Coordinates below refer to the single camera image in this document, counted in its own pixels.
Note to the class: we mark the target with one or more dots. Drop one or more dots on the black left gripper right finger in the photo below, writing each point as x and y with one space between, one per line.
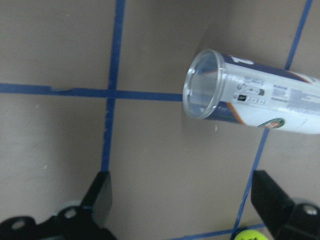
270 201

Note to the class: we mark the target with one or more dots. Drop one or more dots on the tennis ball far left corner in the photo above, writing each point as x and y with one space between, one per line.
250 235

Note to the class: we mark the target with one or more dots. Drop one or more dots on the clear tennis ball can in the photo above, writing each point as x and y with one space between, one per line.
227 88

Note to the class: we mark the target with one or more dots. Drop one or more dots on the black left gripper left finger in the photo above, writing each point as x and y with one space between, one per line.
98 198

